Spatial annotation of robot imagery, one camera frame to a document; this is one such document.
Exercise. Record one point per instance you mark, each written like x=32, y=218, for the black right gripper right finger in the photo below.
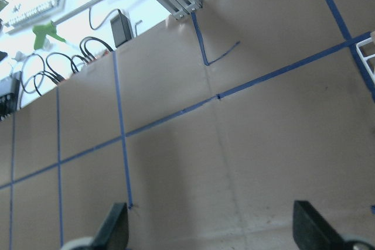
x=312, y=231

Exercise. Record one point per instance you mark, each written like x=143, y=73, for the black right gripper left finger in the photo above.
x=114, y=231

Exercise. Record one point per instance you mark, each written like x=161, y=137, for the brown paper table cover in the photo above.
x=208, y=127

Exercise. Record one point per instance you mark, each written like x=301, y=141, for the black power adapter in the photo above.
x=121, y=29

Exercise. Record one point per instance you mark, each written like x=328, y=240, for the white keyboard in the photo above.
x=24, y=13

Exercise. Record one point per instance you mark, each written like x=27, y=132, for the white wire cup rack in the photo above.
x=365, y=50

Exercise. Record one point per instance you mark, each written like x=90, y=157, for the green handled reacher grabber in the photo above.
x=41, y=32

